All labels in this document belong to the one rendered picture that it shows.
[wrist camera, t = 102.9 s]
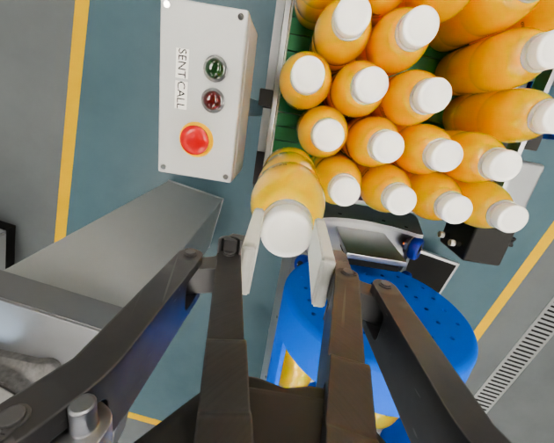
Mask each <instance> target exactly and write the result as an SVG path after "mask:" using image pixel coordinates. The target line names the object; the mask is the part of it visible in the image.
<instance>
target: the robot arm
mask: <svg viewBox="0 0 554 443"><path fill-rule="evenodd" d="M264 211H265V210H263V208H257V207H256V209H254V211H253V214H252V217H251V221H250V224H249V227H248V229H247V232H246V235H245V236H244V235H239V234H231V235H229V236H221V237H220V238H219V239H218V247H217V255H216V256H213V257H203V254H202V252H201V251H199V250H196V249H192V248H189V249H188V248H187V249H183V250H181V251H179V252H178V253H177V254H176V255H175V256H174V257H173V258H172V259H171V260H170V261H169V262H168V263H167V264H166V265H165V266H164V267H163V268H162V269H161V270H160V271H159V272H158V273H157V274H156V275H155V276H154V277H153V278H152V279H151V280H150V281H149V282H148V283H147V284H146V285H145V286H144V287H143V288H142V289H141V290H140V291H139V292H138V293H137V294H136V295H135V297H134V298H133V299H132V300H131V301H130V302H129V303H128V304H127V305H126V306H125V307H124V308H123V309H122V310H121V311H120V312H119V313H118V314H117V315H116V316H115V317H114V318H113V319H112V320H111V321H110V322H109V323H108V324H107V325H106V326H105V327H104V328H103V329H102V330H101V331H100V332H99V333H98V334H97V335H96V336H95V337H94V338H93V339H92V340H91V341H90V342H89V343H88V344H87V345H86V346H85V347H84V348H83V349H82V350H81V351H80V352H79V353H78V354H77V355H76V356H75V357H74V358H73V359H71V360H69V361H68V362H66V363H65V364H63V365H62V364H61V363H60V361H59V360H57V359H54V358H38V357H33V356H29V355H25V354H21V353H16V352H9V351H5V350H1V349H0V443H113V431H114V430H115V429H116V428H117V427H118V425H119V424H120V422H121V420H122V419H123V418H124V417H125V416H126V414H127V413H128V411H129V409H130V407H131V406H132V404H133V403H134V401H135V399H136V398H137V397H138V395H139V393H140V392H141V390H142V388H143V386H144V385H145V383H146V381H147V380H148V379H149V377H150V375H151V374H152V372H153V371H154V369H155V367H156V366H157V364H158V362H159V360H160V359H161V358H162V356H163V355H164V353H165V351H166V349H167V348H168V346H169V345H170V343H171V341H172V340H173V339H174V337H175V335H176V334H177V332H178V330H179V328H180V327H181V325H182V323H183V322H184V321H185V320H186V317H187V316H188V314H189V313H190V311H191V309H192V308H193V306H194V304H195V303H196V302H197V300H198V298H199V296H200V294H205V293H212V300H211V307H210V314H209V322H208V335H207V341H206V348H205V355H204V363H203V370H202V377H201V385H200V393H199V394H197V395H196V396H194V397H193V398H192V399H191V400H189V401H188V402H187V403H185V404H184V405H182V406H181V407H180V408H178V409H177V410H175V411H174V412H173V413H172V414H171V415H170V416H169V417H167V418H166V419H164V420H163V421H162V422H160V423H159V424H158V425H156V426H155V427H153V428H152V429H151V430H149V431H148V432H147V433H145V434H144V435H143V436H141V438H139V439H138V440H137V441H135V442H134V443H386V442H385V441H384V440H383V438H382V437H381V436H380V435H379V434H378V433H377V432H376V425H375V406H374V397H373V387H372V377H371V369H370V365H368V364H365V355H364V343H363V330H364V332H365V334H366V337H367V339H368V342H369V344H370V347H371V349H372V352H373V354H374V355H375V359H376V362H377V364H378V366H379V368H380V370H381V373H382V375H383V378H384V380H385V383H386V385H387V387H388V390H389V392H390V395H391V398H392V400H393V402H394V404H395V406H396V409H397V412H398V415H399V416H400V419H401V421H402V423H403V426H404V428H405V431H406V434H407V436H408V438H409V441H410V442H411V443H512V442H511V441H510V440H509V439H508V438H507V437H506V436H505V435H504V434H503V433H502V432H501V431H500V430H499V429H498V428H497V427H496V426H495V425H494V424H493V422H492V421H491V419H489V417H488V416H487V415H486V413H485V411H484V410H483V408H482V407H481V406H480V404H479V403H478V401H477V400H476V398H475V397H474V395H472V393H471V392H470V390H469V389H468V387H467V386H466V385H465V383H464V382H463V380H462V378H461V377H460V376H459V374H458V373H457V371H456V370H455V369H454V368H453V366H452V365H451V363H450V362H449V361H448V359H447V357H446V356H445V355H444V353H443V352H442V350H441V348H440V347H439V346H438V345H437V344H436V342H435V341H434V339H433V338H432V336H431V335H430V333H429V332H428V331H427V329H426V327H425V326H424V325H423V323H422V322H421V321H420V320H419V318H418V317H417V315H416V314H415V312H414V311H413V310H412V308H411V306H410V305H409V303H408V302H407V301H406V299H405V298H404V297H403V296H402V294H401V293H400V291H399V290H398V288H397V287H396V286H395V285H394V284H392V283H391V282H390V281H387V280H379V279H376V280H374V281H373V283H372V285H370V284H368V283H366V282H363V281H361V280H359V275H358V273H357V272H355V271H354V270H352V269H351V266H350V264H349V261H348V259H347V256H346V254H345V253H344V252H343V251H336V250H333V249H332V245H331V241H330V237H329V235H328V231H327V227H326V224H325V221H324V219H320V218H316V219H315V221H314V226H313V230H312V231H313V233H312V238H311V242H310V246H309V249H308V260H309V271H310V294H311V304H313V307H319V308H322V307H324V306H325V303H326V300H327V304H326V308H325V312H324V318H323V320H324V328H323V336H322V343H321V350H320V357H319V364H318V371H317V385H316V387H311V386H308V387H297V388H283V387H280V386H277V385H275V384H272V383H271V382H268V381H264V380H262V379H260V378H258V377H251V376H249V375H248V359H247V343H246V340H244V316H243V295H247V294H248V293H250V288H251V280H252V275H253V271H254V267H255V263H256V258H257V254H258V249H259V240H260V233H261V228H262V222H263V217H264ZM362 328H363V330H362Z"/></svg>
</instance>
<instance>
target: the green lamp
mask: <svg viewBox="0 0 554 443"><path fill-rule="evenodd" d="M205 69H206V72H207V74H208V76H209V77H211V78H213V79H218V78H220V77H222V75H223V73H224V66H223V64H222V62H221V61H220V60H218V59H216V58H212V59H209V60H208V61H207V63H206V66H205Z"/></svg>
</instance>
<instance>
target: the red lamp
mask: <svg viewBox="0 0 554 443"><path fill-rule="evenodd" d="M203 102H204V105H205V106H206V108H208V109H209V110H216V109H218V108H219V107H220V106H221V104H222V98H221V96H220V94H219V93H218V92H216V91H208V92H206V94H205V95H204V97H203Z"/></svg>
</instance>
